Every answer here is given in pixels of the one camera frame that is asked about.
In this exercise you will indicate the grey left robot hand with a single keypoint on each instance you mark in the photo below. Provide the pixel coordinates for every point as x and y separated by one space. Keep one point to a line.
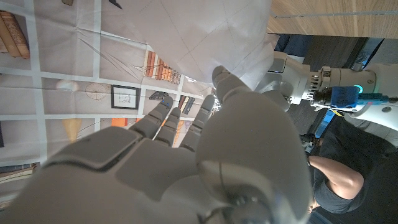
292 81

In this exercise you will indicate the clear plastic bag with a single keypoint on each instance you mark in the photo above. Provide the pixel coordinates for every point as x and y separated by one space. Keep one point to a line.
199 31

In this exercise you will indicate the person in navy shorts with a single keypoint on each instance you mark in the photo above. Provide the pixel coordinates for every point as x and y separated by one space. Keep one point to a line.
339 177

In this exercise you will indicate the printed bookshelf backdrop cloth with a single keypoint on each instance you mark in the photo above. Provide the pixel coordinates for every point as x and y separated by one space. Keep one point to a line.
62 46

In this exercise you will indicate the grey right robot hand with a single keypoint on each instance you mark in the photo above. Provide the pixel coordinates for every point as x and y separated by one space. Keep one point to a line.
155 174

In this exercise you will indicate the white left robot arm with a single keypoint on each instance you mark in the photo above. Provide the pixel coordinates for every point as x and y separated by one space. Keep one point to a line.
348 77

